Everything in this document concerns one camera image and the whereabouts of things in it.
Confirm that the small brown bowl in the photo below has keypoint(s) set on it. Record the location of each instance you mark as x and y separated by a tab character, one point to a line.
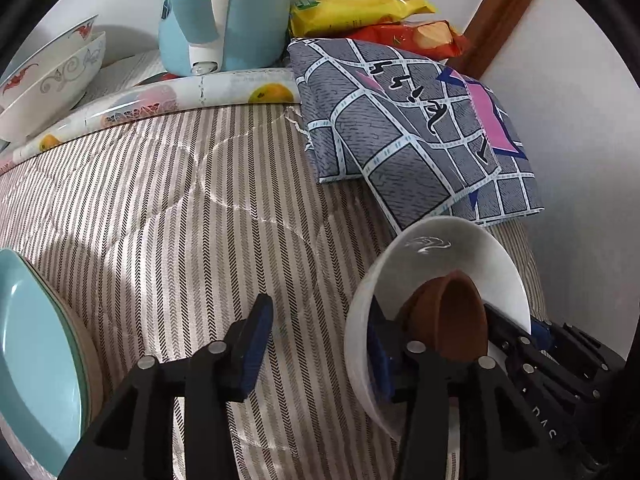
462	315
422	310

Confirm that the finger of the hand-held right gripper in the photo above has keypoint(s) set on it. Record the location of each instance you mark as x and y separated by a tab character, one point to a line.
507	332
555	337

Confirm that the red floral white bowl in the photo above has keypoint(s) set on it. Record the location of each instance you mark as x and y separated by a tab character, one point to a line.
20	82

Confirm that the orange snack bag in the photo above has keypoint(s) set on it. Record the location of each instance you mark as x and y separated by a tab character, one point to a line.
400	37

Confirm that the fruit print table mat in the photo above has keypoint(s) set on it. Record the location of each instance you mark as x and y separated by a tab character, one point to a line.
150	100

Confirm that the light blue electric kettle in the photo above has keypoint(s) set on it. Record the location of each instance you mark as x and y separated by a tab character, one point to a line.
240	15

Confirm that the striped quilted tablecloth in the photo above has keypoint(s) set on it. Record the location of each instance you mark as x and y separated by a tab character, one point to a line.
175	220

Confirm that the plain white bowl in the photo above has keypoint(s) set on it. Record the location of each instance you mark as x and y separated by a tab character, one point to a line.
440	250

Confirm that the yellow snack bag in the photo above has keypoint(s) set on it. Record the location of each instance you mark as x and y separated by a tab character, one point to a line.
350	5

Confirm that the grey checked cloth bag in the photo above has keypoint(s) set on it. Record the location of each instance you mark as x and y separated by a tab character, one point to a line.
400	130

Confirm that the light blue plate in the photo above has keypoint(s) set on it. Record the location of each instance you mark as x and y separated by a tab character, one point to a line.
30	350

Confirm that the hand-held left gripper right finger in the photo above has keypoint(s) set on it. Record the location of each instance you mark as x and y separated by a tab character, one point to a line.
382	365

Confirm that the green plate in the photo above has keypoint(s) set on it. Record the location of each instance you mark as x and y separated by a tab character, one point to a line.
83	360

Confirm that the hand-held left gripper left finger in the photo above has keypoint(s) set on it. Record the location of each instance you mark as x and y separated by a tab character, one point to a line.
255	347

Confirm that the grey patterned white bowl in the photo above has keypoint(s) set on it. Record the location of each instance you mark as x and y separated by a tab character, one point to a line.
57	82

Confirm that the brown wooden door trim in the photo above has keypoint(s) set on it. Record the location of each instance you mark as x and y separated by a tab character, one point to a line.
505	10

